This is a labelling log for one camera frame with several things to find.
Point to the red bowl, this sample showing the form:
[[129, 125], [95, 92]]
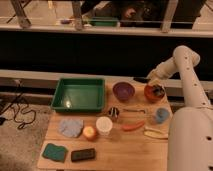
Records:
[[148, 93]]

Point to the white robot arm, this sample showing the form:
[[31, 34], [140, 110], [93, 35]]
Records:
[[190, 138]]

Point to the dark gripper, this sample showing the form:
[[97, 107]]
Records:
[[158, 90]]

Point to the small metal cup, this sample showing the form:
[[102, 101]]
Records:
[[113, 113]]

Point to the small metal hook tool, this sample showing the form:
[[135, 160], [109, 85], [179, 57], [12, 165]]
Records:
[[135, 110]]

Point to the black sponge block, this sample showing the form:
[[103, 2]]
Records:
[[85, 154]]

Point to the light blue cloth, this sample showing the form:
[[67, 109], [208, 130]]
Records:
[[71, 127]]

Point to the purple bowl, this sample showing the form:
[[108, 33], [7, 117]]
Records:
[[123, 91]]

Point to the green sponge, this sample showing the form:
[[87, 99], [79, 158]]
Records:
[[54, 152]]

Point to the green plastic tray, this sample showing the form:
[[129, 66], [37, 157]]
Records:
[[82, 95]]

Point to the orange carrot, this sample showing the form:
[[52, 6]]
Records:
[[132, 127]]

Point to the red yellow apple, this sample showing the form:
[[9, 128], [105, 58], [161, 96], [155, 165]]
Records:
[[90, 133]]

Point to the white cup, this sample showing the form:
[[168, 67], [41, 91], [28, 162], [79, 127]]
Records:
[[104, 125]]

